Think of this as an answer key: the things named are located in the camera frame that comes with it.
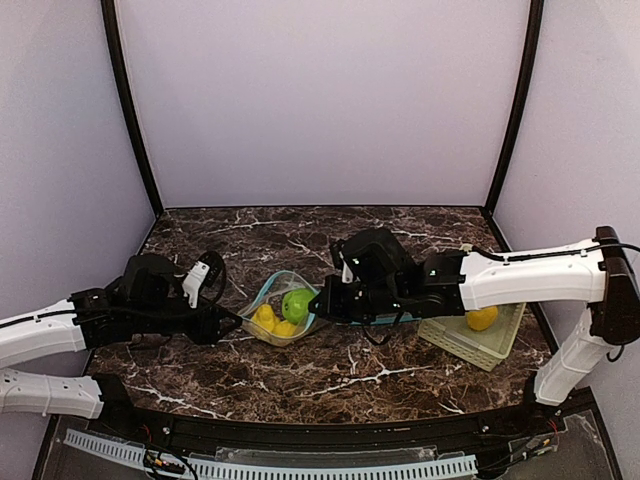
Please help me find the green toy fruit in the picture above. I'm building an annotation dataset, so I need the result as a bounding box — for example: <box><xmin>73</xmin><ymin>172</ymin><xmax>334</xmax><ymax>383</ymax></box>
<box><xmin>281</xmin><ymin>288</ymin><xmax>316</xmax><ymax>325</ymax></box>

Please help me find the clear zip bag blue zipper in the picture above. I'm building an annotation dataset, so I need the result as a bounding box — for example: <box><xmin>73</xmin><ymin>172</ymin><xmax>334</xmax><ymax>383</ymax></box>
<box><xmin>238</xmin><ymin>270</ymin><xmax>328</xmax><ymax>347</ymax></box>

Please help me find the yellow toy pear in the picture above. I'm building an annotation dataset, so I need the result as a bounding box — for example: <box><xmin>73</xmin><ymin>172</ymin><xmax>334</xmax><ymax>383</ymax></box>
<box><xmin>271</xmin><ymin>321</ymin><xmax>297</xmax><ymax>340</ymax></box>

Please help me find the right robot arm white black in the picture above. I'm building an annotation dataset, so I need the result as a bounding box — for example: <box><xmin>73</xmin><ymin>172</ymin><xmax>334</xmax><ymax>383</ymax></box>
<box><xmin>309</xmin><ymin>226</ymin><xmax>639</xmax><ymax>406</ymax></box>

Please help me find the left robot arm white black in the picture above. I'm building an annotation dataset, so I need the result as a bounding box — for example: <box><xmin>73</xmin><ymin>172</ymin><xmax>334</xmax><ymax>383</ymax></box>
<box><xmin>1</xmin><ymin>251</ymin><xmax>243</xmax><ymax>419</ymax></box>

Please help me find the yellow toy lemon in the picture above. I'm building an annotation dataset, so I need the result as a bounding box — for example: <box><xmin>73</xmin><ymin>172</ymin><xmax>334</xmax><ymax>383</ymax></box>
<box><xmin>465</xmin><ymin>306</ymin><xmax>499</xmax><ymax>332</ymax></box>

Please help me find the pale green plastic basket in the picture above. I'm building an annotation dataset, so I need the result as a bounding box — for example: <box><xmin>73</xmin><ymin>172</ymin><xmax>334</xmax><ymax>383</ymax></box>
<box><xmin>417</xmin><ymin>244</ymin><xmax>529</xmax><ymax>372</ymax></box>

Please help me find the white slotted cable duct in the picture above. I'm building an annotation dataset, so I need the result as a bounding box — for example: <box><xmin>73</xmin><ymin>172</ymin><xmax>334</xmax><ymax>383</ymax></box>
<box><xmin>64</xmin><ymin>429</ymin><xmax>478</xmax><ymax>480</ymax></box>

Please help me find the black front table rail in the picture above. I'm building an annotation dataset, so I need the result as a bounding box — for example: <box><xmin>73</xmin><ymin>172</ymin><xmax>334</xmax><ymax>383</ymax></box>
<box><xmin>88</xmin><ymin>405</ymin><xmax>549</xmax><ymax>453</ymax></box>

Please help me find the left black frame post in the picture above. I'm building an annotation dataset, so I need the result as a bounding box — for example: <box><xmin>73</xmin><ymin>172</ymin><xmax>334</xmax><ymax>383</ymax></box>
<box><xmin>100</xmin><ymin>0</ymin><xmax>165</xmax><ymax>218</ymax></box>

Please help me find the black frame post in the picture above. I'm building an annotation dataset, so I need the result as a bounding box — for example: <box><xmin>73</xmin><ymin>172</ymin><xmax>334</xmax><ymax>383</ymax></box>
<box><xmin>100</xmin><ymin>0</ymin><xmax>165</xmax><ymax>218</ymax></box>
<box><xmin>484</xmin><ymin>0</ymin><xmax>545</xmax><ymax>216</ymax></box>

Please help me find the right black frame post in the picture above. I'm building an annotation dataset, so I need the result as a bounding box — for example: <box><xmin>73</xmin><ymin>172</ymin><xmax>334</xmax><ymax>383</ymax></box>
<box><xmin>484</xmin><ymin>0</ymin><xmax>545</xmax><ymax>216</ymax></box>

